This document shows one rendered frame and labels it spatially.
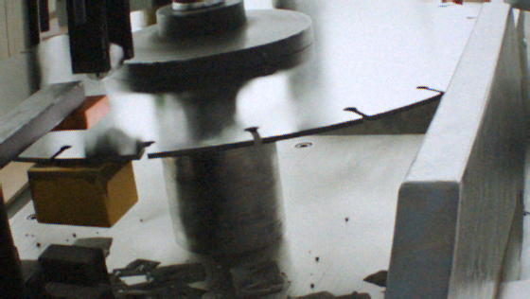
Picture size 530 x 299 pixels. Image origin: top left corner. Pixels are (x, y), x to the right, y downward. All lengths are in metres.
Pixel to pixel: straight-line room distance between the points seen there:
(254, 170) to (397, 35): 0.10
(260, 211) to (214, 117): 0.13
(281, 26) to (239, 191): 0.08
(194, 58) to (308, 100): 0.08
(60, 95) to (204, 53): 0.13
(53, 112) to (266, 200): 0.20
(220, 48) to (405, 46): 0.09
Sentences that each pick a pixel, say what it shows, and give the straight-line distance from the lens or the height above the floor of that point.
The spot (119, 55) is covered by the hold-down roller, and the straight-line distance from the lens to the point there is 0.51.
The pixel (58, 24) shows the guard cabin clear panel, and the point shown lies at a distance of 1.17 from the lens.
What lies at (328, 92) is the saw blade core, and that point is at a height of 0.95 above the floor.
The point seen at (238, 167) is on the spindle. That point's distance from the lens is 0.58.
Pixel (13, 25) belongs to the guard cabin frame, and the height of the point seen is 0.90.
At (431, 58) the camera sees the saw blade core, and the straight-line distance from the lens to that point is 0.53.
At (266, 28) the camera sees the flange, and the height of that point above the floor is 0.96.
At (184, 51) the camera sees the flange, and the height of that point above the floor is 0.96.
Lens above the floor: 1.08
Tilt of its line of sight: 18 degrees down
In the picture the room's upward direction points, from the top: 7 degrees counter-clockwise
